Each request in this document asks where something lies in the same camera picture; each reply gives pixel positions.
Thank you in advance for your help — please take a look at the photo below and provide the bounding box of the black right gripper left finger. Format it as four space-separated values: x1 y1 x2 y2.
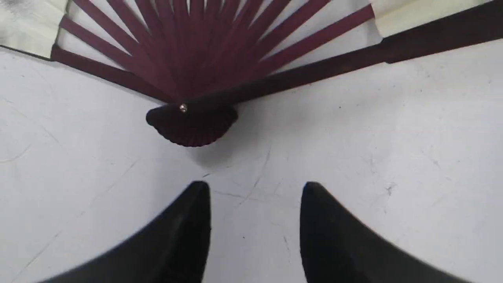
46 181 211 283

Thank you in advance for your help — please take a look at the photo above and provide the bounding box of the painted folding paper fan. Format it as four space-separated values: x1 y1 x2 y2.
1 0 503 147

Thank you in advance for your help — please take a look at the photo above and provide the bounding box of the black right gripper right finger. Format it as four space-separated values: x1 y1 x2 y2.
299 182 464 283

